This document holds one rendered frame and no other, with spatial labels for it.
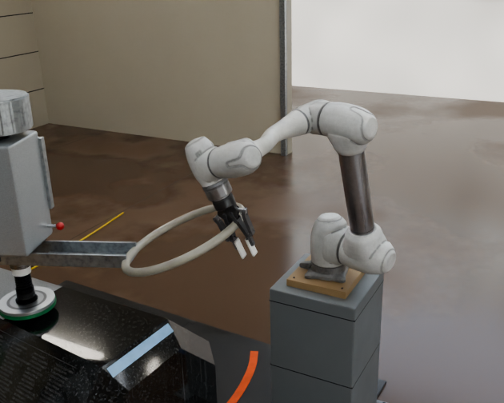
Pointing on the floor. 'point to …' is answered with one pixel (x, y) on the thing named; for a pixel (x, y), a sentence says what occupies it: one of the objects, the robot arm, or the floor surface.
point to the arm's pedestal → (325, 342)
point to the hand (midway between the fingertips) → (246, 247)
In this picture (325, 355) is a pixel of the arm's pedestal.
